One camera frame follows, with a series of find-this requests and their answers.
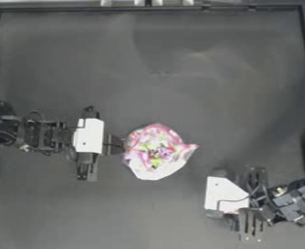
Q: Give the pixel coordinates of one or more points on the clear bag with pink zip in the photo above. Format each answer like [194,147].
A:
[154,162]

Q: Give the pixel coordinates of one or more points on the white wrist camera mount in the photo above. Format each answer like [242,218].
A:
[221,193]
[89,136]

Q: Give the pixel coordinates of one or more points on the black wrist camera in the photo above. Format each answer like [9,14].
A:
[214,213]

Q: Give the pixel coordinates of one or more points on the black table frame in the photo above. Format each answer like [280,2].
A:
[50,7]

